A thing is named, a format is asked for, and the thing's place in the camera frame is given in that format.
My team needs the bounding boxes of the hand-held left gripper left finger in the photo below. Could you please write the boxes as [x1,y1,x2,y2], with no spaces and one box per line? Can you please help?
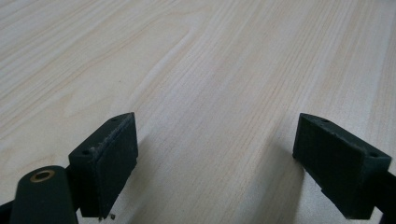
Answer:
[68,112,139,218]

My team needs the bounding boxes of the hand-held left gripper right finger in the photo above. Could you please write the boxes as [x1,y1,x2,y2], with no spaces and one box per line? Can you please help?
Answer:
[292,112,392,220]

